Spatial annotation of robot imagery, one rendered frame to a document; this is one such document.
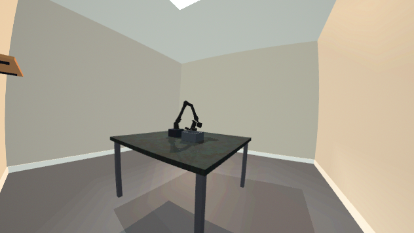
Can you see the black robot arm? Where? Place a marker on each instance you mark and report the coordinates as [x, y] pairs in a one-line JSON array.
[[176, 125]]

